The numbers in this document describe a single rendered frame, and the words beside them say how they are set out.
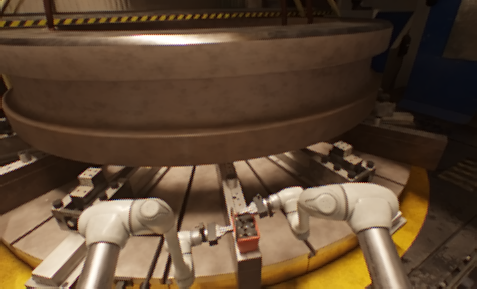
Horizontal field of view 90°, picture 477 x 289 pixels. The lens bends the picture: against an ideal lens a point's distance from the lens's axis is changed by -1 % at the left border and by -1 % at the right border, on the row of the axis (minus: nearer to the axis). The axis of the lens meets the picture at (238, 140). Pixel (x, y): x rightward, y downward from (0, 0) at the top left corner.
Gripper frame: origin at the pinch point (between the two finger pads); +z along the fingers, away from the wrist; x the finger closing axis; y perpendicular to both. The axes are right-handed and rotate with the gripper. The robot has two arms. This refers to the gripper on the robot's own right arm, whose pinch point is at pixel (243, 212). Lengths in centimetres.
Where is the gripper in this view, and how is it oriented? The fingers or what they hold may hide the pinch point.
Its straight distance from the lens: 148.0
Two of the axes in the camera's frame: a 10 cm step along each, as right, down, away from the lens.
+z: -9.5, 2.9, -0.4
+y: -2.3, -8.4, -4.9
